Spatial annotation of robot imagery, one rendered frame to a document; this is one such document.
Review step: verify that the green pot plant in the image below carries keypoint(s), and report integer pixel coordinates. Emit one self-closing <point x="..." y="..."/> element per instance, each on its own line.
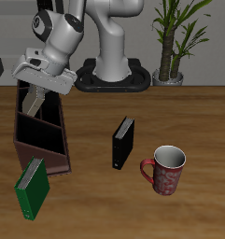
<point x="166" y="53"/>

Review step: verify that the black book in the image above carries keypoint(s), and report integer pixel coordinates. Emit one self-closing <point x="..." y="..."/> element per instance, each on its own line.
<point x="123" y="147"/>

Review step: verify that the green book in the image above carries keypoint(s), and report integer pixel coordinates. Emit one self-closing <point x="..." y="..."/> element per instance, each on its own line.
<point x="34" y="193"/>

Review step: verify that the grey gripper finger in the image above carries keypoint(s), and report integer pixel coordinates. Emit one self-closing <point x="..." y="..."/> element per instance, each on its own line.
<point x="31" y="104"/>
<point x="44" y="93"/>

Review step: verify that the dark brown desk caddy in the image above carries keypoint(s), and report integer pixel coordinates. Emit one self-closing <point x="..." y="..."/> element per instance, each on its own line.
<point x="39" y="133"/>

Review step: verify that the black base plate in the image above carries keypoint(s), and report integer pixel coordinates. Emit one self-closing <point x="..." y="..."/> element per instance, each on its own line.
<point x="138" y="84"/>

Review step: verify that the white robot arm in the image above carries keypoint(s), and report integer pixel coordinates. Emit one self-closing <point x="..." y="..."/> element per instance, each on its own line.
<point x="112" y="46"/>

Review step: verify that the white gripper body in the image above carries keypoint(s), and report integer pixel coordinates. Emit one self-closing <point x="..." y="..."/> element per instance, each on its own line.
<point x="51" y="80"/>

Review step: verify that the red patterned mug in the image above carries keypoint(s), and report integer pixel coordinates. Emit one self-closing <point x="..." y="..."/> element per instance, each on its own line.
<point x="166" y="179"/>

